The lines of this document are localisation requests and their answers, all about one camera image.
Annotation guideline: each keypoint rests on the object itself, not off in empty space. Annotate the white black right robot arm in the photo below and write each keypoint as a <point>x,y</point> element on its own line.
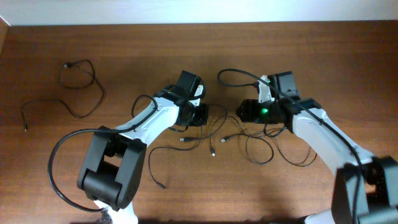
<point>365,188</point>

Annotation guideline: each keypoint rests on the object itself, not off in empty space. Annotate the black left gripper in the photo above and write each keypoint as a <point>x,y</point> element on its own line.
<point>201,118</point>

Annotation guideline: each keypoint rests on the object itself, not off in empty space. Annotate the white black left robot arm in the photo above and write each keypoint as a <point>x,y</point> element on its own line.
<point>112,169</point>

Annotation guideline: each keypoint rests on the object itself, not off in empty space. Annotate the wooden side panel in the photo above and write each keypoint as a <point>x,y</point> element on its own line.
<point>4,27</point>

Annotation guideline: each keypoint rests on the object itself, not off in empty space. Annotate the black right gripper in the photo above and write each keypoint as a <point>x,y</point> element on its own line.
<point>250,114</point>

